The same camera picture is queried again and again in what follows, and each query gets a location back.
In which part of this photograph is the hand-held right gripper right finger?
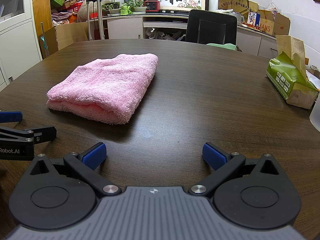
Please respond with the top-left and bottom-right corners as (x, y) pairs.
(189, 142), (282, 196)

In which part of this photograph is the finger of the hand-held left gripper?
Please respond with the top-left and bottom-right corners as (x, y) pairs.
(0, 110), (23, 124)
(0, 126), (57, 145)

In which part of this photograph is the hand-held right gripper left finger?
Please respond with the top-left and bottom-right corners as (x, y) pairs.
(29, 142), (122, 197)

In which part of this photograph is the pink towel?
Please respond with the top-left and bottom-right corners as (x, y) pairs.
(47, 53), (159, 125)

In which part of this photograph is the white metal cabinet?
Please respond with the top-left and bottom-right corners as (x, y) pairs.
(0, 0), (43, 93)

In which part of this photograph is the metal pole teal clip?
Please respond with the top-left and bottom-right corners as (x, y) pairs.
(40, 22), (50, 57)

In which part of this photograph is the large brown cardboard box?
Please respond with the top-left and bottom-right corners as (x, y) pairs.
(55, 21), (89, 50)

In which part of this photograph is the green tissue pack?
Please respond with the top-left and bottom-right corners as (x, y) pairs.
(265, 35), (318, 110)

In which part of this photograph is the pink patterned cloth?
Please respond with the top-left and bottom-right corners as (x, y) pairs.
(51, 12), (70, 26)

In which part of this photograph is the green seat cushion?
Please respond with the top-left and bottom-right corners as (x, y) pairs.
(206, 43), (237, 52)

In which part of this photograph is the wooden shelf unit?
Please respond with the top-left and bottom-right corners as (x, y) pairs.
(32, 0), (54, 39)

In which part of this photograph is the beige sack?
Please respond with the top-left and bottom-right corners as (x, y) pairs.
(77, 4), (91, 23)

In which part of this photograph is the red box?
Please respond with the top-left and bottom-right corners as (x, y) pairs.
(67, 2), (83, 12)

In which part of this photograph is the black office chair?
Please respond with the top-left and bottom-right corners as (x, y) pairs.
(185, 9), (238, 46)

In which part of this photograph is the white sideboard counter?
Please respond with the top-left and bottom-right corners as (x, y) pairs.
(107, 14), (278, 57)

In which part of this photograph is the pile of white bags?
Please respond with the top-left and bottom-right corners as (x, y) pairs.
(146, 27), (186, 41)

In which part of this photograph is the small illustrated box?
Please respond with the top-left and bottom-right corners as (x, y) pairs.
(247, 12), (260, 27)

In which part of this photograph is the open printed cardboard box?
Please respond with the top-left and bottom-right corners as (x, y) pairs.
(257, 9), (291, 36)

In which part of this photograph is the small potted green plant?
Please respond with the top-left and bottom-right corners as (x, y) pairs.
(125, 0), (148, 13)

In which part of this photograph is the clear plastic bag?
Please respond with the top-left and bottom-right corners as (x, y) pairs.
(267, 2), (282, 14)

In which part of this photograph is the golden wall plaque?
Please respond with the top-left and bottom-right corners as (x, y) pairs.
(218, 0), (258, 13)

